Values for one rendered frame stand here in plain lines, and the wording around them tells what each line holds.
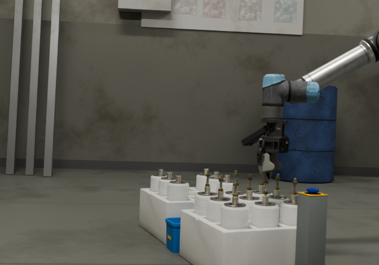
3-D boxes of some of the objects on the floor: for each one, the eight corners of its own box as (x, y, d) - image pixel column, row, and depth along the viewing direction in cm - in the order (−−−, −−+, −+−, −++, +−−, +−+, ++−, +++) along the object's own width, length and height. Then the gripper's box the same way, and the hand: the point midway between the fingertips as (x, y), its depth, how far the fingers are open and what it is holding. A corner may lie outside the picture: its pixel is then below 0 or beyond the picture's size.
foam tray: (265, 248, 227) (267, 206, 227) (321, 277, 191) (324, 226, 190) (179, 255, 212) (180, 209, 212) (221, 287, 176) (223, 232, 176)
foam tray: (212, 221, 278) (213, 186, 278) (247, 239, 242) (249, 199, 241) (139, 225, 264) (140, 188, 263) (165, 244, 227) (166, 202, 227)
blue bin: (229, 242, 235) (230, 215, 235) (240, 248, 225) (241, 220, 225) (163, 246, 225) (164, 217, 224) (171, 253, 214) (172, 223, 214)
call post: (311, 284, 182) (315, 192, 181) (324, 291, 176) (328, 195, 175) (293, 286, 180) (297, 193, 179) (305, 293, 173) (309, 196, 172)
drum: (317, 175, 496) (321, 87, 494) (346, 184, 443) (350, 84, 441) (261, 175, 486) (265, 84, 483) (283, 183, 433) (287, 82, 431)
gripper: (276, 119, 181) (274, 182, 181) (292, 119, 189) (290, 180, 190) (254, 118, 186) (252, 180, 187) (271, 118, 195) (269, 177, 195)
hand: (264, 175), depth 190 cm, fingers open, 3 cm apart
